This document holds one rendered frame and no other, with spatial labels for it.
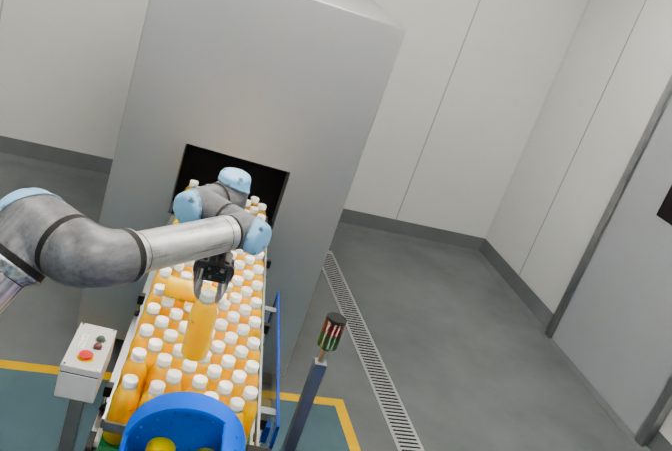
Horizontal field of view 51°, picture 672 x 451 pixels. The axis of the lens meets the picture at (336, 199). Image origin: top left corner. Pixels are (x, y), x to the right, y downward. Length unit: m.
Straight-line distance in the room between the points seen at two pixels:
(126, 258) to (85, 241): 0.07
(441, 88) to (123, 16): 2.61
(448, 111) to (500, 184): 0.93
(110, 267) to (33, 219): 0.15
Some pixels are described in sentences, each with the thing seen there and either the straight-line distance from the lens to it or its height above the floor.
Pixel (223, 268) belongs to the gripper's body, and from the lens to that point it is 1.69.
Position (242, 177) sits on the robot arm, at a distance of 1.61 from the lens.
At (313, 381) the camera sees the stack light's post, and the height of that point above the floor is 1.04.
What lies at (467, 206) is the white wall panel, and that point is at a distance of 6.63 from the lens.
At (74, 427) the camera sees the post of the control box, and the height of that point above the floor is 0.85.
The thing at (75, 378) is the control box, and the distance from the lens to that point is 1.95.
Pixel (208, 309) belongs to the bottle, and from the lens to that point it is 1.81.
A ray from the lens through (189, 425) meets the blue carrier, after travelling 1.76.
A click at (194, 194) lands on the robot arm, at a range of 1.53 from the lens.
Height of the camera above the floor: 2.27
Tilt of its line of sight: 19 degrees down
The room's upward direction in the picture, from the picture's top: 19 degrees clockwise
